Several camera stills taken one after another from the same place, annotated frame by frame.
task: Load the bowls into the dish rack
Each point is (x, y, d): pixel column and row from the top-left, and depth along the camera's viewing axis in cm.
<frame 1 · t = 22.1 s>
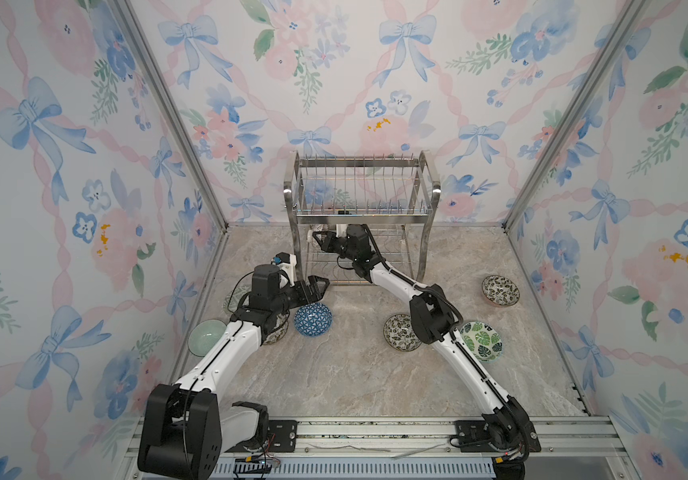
left hand: (319, 282, 83), fingers open
right hand: (313, 231, 102), fingers closed
blue triangle pattern bowl: (313, 319, 94), point 2 cm above the table
pale green celadon bowl: (199, 333, 87), point 6 cm above the table
black floral pattern bowl: (279, 330, 92), point 2 cm above the table
green monstera leaf bowl: (482, 340, 91), on the table
black leaf pattern pink bowl: (501, 290, 102), point 2 cm above the table

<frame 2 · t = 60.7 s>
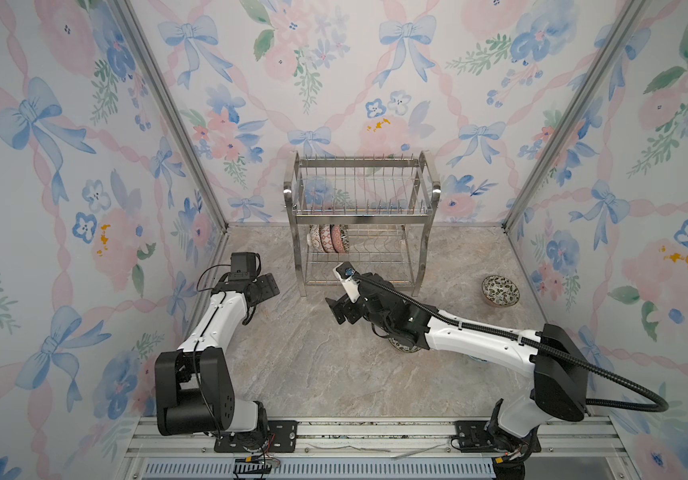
left hand: (260, 287, 89), fingers open
right hand: (339, 286, 78), fingers open
red diamond pattern bowl: (326, 238, 102), point 12 cm above the table
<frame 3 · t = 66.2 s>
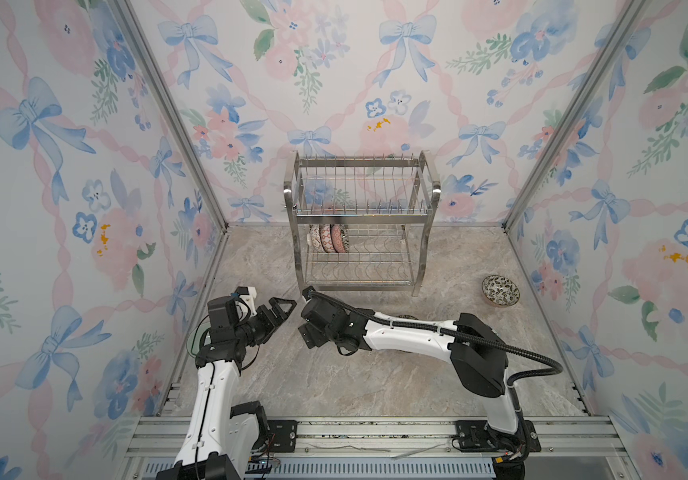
left hand: (288, 309, 80), fingers open
right hand: (313, 320, 85), fingers open
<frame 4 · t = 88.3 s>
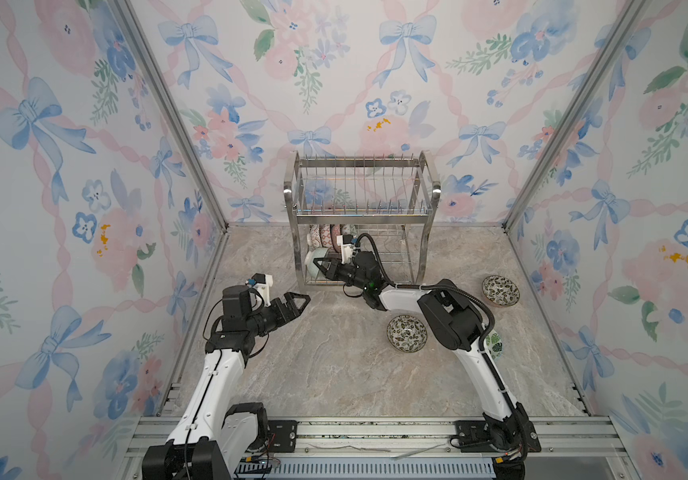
left hand: (300, 301, 80), fingers open
right hand: (314, 258, 94), fingers closed
